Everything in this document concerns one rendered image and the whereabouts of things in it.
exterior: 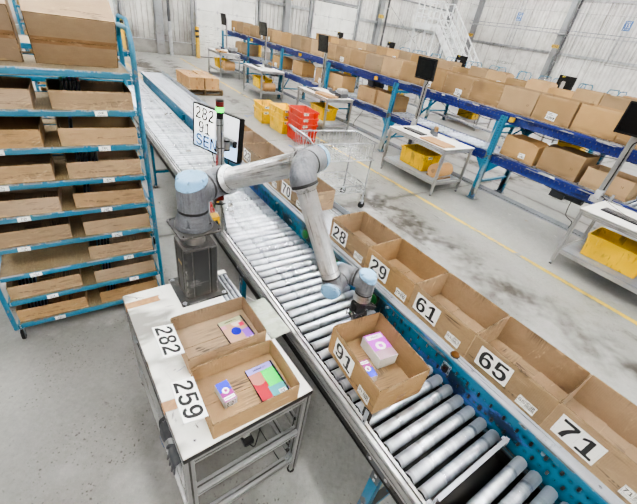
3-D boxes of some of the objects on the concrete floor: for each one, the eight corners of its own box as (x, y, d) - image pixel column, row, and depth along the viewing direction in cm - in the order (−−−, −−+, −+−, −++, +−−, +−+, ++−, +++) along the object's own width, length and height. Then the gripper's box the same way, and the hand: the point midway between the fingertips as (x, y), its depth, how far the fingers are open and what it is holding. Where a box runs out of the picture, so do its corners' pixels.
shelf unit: (19, 343, 241) (-149, -5, 134) (20, 299, 273) (-114, -9, 166) (167, 303, 292) (133, 29, 185) (154, 270, 324) (118, 20, 217)
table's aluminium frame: (140, 381, 230) (122, 300, 191) (224, 348, 262) (223, 272, 223) (193, 538, 167) (183, 465, 128) (295, 469, 199) (312, 394, 160)
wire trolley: (344, 191, 543) (357, 124, 487) (364, 208, 504) (381, 136, 447) (280, 197, 493) (287, 123, 437) (297, 216, 454) (307, 136, 398)
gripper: (348, 296, 177) (341, 326, 189) (359, 307, 171) (351, 337, 183) (361, 292, 182) (353, 321, 193) (372, 302, 176) (363, 332, 187)
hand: (356, 325), depth 189 cm, fingers closed
